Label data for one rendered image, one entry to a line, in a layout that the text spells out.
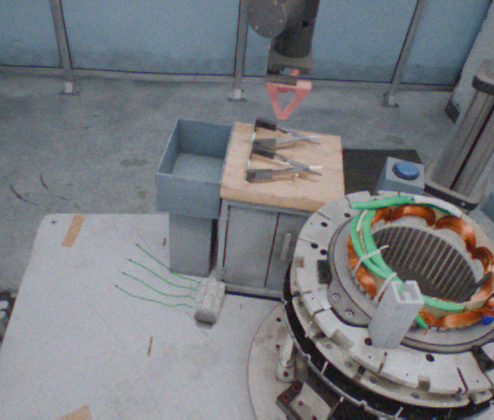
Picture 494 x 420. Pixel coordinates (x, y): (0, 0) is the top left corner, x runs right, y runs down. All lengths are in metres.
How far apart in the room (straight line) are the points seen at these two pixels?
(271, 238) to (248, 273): 0.11
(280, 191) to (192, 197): 0.15
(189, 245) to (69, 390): 0.32
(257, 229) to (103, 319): 0.34
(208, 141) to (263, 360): 0.42
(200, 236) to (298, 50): 0.38
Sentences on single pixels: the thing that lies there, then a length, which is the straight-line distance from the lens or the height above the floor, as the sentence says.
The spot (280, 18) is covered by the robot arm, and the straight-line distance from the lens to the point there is 0.64.
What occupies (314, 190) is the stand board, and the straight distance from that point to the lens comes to 0.78.
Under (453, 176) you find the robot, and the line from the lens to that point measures 1.11.
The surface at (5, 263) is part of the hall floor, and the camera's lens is 2.14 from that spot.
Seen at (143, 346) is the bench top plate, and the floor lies 0.78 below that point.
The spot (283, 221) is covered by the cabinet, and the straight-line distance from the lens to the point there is 0.81.
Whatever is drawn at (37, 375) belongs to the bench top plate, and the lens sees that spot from 0.92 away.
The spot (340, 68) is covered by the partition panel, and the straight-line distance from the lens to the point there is 3.08.
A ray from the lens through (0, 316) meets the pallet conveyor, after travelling 1.14.
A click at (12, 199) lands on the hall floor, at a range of 2.41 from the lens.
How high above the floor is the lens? 1.57
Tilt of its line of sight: 43 degrees down
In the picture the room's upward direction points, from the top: 8 degrees clockwise
